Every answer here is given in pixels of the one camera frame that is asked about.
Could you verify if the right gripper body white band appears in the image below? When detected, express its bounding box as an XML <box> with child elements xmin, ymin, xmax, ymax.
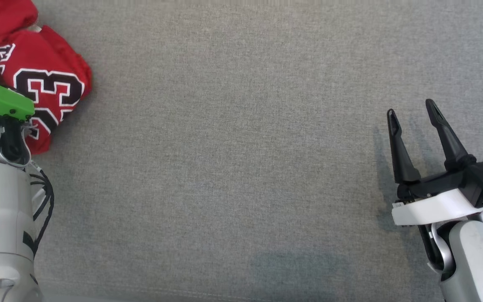
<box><xmin>391</xmin><ymin>164</ymin><xmax>483</xmax><ymax>227</ymax></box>

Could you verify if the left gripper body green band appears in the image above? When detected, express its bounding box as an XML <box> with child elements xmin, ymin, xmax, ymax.
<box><xmin>0</xmin><ymin>81</ymin><xmax>36</xmax><ymax>123</ymax></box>

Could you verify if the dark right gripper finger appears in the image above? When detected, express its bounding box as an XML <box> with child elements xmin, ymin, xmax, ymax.
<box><xmin>425</xmin><ymin>99</ymin><xmax>477</xmax><ymax>171</ymax></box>
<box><xmin>387</xmin><ymin>108</ymin><xmax>422</xmax><ymax>185</ymax></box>

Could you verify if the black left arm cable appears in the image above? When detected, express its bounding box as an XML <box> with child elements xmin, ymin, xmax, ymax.
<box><xmin>23</xmin><ymin>164</ymin><xmax>55</xmax><ymax>257</ymax></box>

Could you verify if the grey fabric sofa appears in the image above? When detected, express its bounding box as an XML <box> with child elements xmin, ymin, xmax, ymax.
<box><xmin>0</xmin><ymin>0</ymin><xmax>483</xmax><ymax>302</ymax></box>

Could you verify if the red jersey number 23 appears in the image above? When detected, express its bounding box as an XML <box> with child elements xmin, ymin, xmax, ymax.
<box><xmin>0</xmin><ymin>0</ymin><xmax>93</xmax><ymax>155</ymax></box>

